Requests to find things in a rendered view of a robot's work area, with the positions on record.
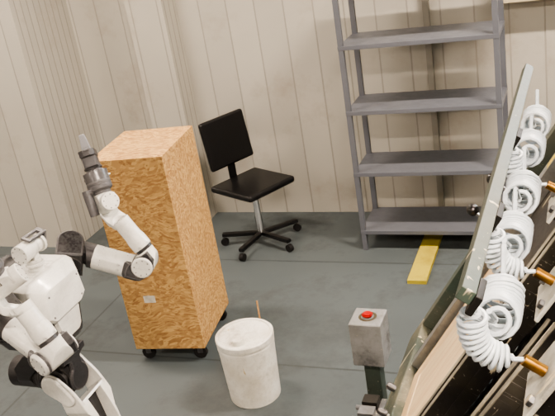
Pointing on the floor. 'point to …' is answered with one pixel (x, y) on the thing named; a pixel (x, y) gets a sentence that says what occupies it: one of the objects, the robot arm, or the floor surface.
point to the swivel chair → (234, 185)
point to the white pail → (249, 361)
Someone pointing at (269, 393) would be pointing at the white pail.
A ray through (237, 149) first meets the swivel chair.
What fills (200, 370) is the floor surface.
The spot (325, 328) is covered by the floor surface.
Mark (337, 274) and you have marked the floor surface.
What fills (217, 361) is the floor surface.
